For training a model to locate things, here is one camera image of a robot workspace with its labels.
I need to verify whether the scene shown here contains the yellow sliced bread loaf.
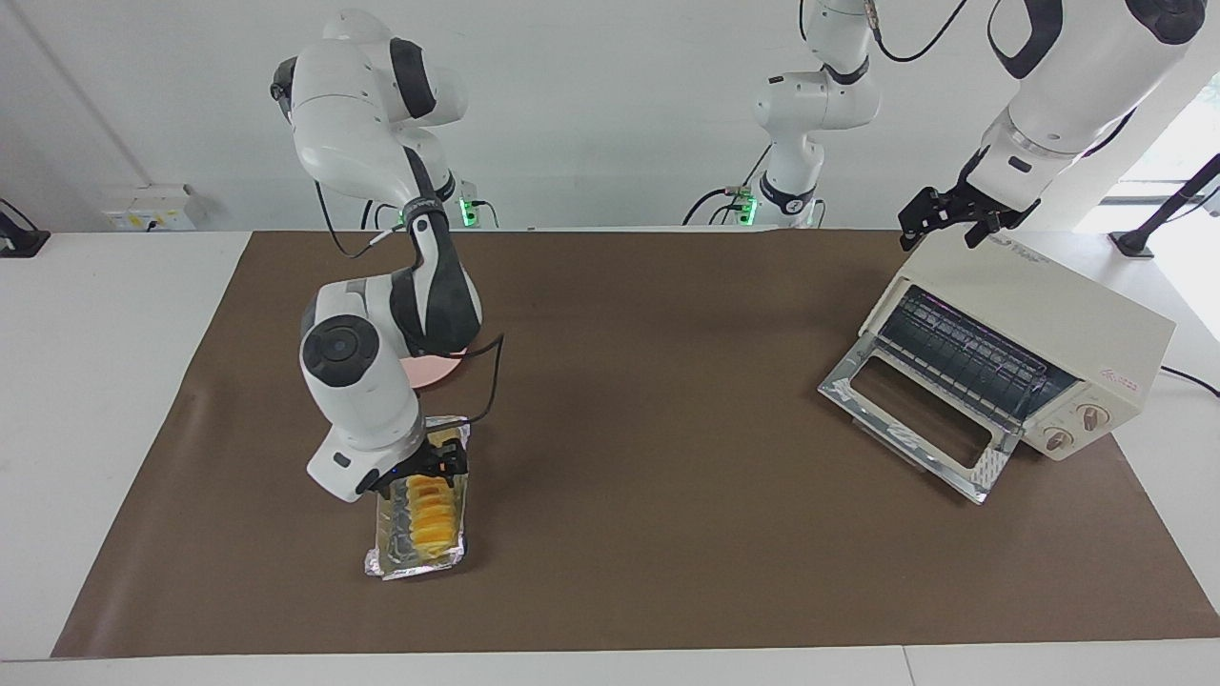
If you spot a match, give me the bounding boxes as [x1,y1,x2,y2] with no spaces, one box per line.
[404,474,459,562]

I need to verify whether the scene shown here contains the aluminium foil tray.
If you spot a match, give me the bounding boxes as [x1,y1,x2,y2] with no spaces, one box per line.
[362,414,473,583]

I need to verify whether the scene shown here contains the cream toaster oven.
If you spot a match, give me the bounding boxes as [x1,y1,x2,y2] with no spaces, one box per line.
[860,232,1176,463]

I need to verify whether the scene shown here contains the glass oven door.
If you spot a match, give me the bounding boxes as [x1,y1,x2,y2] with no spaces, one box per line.
[818,343,1023,506]

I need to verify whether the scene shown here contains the pink round plate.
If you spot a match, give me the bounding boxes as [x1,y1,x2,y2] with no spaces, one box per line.
[402,347,469,390]

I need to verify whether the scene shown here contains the brown table mat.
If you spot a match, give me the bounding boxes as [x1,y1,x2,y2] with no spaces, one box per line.
[52,229,1220,658]

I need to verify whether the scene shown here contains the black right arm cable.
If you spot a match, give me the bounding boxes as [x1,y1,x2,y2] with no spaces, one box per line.
[315,179,506,430]

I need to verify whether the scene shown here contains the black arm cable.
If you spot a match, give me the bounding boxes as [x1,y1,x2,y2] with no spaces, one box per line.
[863,0,975,71]
[315,179,506,430]

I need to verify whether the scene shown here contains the oven wire rack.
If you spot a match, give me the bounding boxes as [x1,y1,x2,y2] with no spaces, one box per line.
[875,286,1080,427]

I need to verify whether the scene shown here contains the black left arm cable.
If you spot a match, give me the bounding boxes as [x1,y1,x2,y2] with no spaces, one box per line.
[863,0,975,71]

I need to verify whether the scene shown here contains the black camera stand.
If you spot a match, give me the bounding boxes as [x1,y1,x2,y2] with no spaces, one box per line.
[1110,152,1220,260]

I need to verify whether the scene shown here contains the black base cables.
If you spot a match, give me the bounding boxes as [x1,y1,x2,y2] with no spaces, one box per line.
[681,143,775,228]

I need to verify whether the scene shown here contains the black oven power cable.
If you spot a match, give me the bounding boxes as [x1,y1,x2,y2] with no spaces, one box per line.
[1160,366,1220,399]

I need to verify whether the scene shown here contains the white wall socket box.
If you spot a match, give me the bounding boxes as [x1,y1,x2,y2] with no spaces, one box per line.
[103,186,207,232]

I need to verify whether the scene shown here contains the black clamp mount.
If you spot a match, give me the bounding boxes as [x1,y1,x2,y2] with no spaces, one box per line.
[0,198,51,258]

